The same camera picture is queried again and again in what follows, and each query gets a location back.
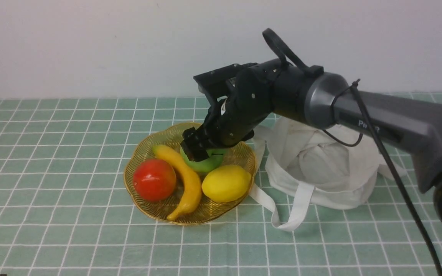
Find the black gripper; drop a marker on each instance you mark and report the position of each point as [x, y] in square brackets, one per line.
[234, 117]

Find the green apple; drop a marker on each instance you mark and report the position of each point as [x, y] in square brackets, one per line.
[215, 160]

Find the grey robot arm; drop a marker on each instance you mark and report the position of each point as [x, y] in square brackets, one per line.
[321, 100]

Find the amber ribbed glass fruit bowl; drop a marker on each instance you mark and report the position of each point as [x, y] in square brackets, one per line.
[207, 210]

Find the white cloth tote bag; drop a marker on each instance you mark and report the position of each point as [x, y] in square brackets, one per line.
[311, 166]

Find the yellow lemon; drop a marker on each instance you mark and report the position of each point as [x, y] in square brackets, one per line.
[226, 183]

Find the yellow banana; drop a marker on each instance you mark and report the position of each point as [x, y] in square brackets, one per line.
[192, 194]

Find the red apple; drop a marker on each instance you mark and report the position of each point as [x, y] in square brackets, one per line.
[154, 180]

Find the green checkered tablecloth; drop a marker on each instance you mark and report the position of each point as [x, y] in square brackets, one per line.
[64, 209]

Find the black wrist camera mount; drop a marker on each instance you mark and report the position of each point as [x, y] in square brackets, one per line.
[217, 83]

